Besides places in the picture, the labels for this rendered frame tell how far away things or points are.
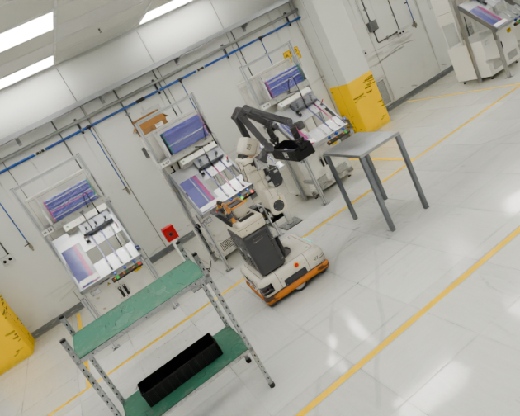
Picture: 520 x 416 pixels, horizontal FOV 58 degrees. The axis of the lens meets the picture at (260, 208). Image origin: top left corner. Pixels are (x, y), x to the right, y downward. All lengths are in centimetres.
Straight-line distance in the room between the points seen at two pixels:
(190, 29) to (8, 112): 272
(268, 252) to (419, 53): 621
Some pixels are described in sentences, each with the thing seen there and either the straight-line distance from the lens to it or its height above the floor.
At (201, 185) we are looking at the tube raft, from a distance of 535.
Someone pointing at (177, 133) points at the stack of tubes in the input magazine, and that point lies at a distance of 549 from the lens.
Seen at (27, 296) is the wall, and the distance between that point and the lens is 709.
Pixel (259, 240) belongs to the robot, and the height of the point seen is 60.
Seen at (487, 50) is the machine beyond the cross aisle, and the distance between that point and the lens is 809.
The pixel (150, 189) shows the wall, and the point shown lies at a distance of 696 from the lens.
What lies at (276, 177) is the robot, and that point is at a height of 97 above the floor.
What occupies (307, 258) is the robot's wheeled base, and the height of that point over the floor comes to 23.
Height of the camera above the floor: 197
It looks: 17 degrees down
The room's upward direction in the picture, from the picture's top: 28 degrees counter-clockwise
